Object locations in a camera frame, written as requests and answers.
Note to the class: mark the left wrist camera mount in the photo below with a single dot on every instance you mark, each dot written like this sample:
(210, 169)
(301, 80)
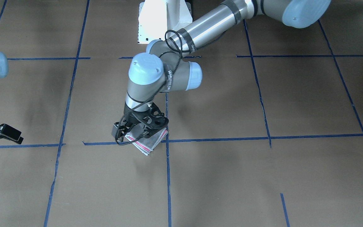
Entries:
(156, 121)

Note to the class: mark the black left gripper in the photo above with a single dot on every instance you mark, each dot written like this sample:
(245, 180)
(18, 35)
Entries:
(131, 117)

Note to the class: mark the white pillar with base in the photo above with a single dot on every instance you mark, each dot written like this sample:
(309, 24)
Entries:
(157, 16)

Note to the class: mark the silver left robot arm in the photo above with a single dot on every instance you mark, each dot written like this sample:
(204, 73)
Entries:
(161, 68)

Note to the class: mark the pink towel with white edge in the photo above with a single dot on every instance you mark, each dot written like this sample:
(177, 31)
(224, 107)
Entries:
(145, 145)

